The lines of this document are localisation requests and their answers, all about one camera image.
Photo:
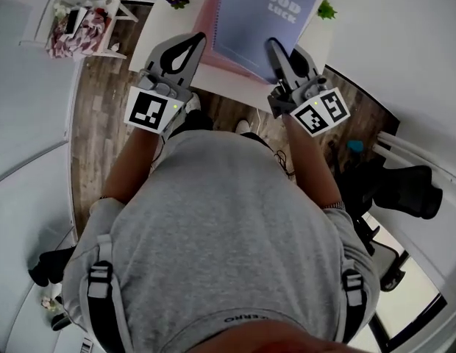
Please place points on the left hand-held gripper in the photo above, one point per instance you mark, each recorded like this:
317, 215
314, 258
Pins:
147, 110

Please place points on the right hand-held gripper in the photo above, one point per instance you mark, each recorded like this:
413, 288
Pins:
316, 116

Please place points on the purple spiral notebook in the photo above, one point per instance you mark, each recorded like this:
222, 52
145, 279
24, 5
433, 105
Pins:
253, 31

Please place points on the person's left forearm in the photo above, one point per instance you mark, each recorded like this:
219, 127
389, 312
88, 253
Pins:
128, 167

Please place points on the person's right forearm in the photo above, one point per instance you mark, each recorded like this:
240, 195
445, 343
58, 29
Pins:
312, 171

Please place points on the person's white left shoe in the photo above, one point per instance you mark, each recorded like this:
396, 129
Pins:
193, 103

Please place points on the person's white shoe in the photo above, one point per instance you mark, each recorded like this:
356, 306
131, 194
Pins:
242, 127
193, 103

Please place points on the small green plant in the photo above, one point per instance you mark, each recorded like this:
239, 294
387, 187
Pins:
326, 9

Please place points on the crumpled paper scrap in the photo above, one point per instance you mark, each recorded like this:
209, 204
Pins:
114, 46

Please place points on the person's black trousers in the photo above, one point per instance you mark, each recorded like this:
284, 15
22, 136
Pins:
198, 123

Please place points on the person's white right shoe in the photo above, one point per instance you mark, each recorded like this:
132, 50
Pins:
242, 127

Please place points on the floral cloth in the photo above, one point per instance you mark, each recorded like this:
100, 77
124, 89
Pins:
84, 31

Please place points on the teal object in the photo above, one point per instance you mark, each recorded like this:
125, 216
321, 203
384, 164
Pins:
355, 145

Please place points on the white phone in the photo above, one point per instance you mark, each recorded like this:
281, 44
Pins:
74, 21

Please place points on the white flowers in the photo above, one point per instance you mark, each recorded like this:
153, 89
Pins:
61, 10

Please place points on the white pipes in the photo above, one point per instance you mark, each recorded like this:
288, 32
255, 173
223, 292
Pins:
404, 147

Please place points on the white stool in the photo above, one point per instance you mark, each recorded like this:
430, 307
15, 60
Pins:
36, 20

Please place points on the black office chair with headrest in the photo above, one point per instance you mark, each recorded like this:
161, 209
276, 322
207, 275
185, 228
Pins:
404, 189

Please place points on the grey sweatshirt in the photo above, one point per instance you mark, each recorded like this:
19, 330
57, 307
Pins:
224, 226

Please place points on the black mesh chair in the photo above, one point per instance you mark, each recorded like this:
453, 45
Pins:
386, 259

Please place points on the person's chin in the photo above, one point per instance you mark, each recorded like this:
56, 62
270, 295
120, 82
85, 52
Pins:
276, 340

